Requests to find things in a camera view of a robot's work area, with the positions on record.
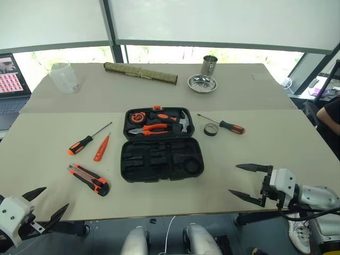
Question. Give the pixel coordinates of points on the short shaft orange black screwdriver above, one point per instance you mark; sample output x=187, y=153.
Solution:
x=232, y=128

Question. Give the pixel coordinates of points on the steel cup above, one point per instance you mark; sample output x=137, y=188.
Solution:
x=208, y=67

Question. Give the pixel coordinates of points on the rolled bamboo mat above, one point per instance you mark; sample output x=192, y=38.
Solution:
x=140, y=73

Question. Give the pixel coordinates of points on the orange black utility knife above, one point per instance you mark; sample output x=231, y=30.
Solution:
x=90, y=182

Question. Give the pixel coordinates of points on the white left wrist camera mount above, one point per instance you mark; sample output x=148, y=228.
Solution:
x=10, y=215

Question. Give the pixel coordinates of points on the clear plastic measuring cup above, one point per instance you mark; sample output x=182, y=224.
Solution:
x=65, y=79

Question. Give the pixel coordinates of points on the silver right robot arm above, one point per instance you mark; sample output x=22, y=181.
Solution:
x=318, y=197

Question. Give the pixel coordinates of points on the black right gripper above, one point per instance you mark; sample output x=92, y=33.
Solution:
x=266, y=187

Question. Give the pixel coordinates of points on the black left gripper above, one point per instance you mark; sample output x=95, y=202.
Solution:
x=27, y=229

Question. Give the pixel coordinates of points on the grey laptop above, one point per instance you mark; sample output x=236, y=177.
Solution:
x=10, y=79

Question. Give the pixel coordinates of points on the long shaft orange black screwdriver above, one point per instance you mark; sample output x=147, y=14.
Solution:
x=79, y=144

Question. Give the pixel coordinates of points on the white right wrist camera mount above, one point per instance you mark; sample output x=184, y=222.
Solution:
x=282, y=183

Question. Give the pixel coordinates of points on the steel bowl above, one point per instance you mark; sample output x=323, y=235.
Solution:
x=202, y=85

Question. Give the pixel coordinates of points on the black electrical tape roll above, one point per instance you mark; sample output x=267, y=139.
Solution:
x=211, y=134

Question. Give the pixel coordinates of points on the white charger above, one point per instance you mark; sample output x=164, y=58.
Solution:
x=287, y=82

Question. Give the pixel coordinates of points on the black plastic tool case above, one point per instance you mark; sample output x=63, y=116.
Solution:
x=159, y=172

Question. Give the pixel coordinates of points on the orange black tape measure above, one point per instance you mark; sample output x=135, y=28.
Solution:
x=136, y=117

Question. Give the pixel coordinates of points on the orange voltage tester pen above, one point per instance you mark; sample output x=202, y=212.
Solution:
x=101, y=150

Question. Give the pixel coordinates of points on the white sneaker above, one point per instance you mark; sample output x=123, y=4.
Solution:
x=300, y=236

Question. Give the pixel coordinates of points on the silver rounded shape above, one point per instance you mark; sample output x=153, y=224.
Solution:
x=136, y=241
x=200, y=240

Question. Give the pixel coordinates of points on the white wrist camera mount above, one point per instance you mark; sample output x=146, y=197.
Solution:
x=10, y=215
x=282, y=183

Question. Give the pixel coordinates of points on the dark window frame post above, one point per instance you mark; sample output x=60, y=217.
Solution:
x=111, y=32

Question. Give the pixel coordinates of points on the person in black shirt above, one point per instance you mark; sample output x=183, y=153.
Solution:
x=330, y=119

